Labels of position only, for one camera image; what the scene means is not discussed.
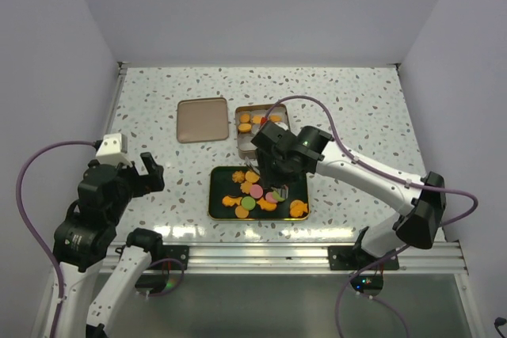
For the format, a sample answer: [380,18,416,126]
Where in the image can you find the gold tin lid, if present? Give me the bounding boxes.
[177,97,229,143]

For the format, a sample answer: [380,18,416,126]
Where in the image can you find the pink sandwich cookie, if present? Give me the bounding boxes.
[250,184,264,199]
[265,192,278,203]

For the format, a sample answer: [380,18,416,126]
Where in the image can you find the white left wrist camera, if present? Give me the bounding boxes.
[95,133,132,167]

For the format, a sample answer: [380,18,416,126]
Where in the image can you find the dark green gold-rimmed tray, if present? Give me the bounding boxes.
[208,166,310,222]

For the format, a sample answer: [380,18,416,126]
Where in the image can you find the orange scalloped cookie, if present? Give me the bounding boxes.
[240,181,253,194]

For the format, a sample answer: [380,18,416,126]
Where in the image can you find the orange dotted cookie right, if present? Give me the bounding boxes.
[245,170,260,184]

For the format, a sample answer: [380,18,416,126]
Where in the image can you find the silver metal tongs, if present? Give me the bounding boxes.
[246,158,289,198]

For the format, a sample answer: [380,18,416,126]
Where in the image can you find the orange dotted round cookie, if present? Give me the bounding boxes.
[238,123,252,133]

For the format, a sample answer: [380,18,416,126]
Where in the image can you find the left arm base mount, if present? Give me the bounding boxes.
[157,245,189,271]

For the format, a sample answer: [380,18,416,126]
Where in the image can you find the orange fish cookie left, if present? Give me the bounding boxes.
[222,196,242,207]

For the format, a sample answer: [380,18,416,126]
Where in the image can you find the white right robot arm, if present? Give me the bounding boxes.
[252,121,445,269]

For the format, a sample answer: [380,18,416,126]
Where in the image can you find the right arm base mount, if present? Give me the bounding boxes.
[327,245,379,271]

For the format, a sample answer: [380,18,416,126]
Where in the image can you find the orange fish cookie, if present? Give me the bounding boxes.
[257,198,277,211]
[222,196,242,207]
[289,199,309,218]

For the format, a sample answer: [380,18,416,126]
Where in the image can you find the gold cookie tin box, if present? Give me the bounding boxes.
[233,104,290,159]

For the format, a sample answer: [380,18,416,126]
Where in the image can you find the green sandwich cookie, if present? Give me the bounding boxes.
[273,189,287,202]
[241,196,257,211]

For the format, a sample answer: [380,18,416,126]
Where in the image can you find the aluminium table rail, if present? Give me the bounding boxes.
[183,242,468,275]

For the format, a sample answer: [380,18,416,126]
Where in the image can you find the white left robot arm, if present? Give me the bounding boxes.
[44,152,165,337]

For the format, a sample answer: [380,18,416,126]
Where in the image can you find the orange fish cookie centre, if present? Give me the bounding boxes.
[257,198,277,211]

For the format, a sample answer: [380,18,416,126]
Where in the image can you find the plain orange round cookie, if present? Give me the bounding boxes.
[234,206,250,219]

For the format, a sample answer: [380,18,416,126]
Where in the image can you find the orange flower cookie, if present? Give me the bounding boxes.
[231,171,246,184]

